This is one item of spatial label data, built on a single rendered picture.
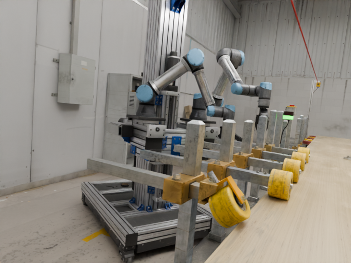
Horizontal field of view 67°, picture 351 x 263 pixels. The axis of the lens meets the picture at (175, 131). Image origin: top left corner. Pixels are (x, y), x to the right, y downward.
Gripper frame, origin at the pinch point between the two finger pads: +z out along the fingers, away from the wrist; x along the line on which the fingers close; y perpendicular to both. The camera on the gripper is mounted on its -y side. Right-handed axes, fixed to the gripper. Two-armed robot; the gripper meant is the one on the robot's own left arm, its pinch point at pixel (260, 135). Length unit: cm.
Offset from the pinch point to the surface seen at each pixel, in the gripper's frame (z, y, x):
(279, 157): 4, -56, -1
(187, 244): 18, -120, 32
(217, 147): 4, -45, 28
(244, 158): 2, -80, 17
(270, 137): -2.1, -25.6, -1.8
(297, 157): 2, -61, -8
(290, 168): 3, -84, 1
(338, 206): 8, -105, -7
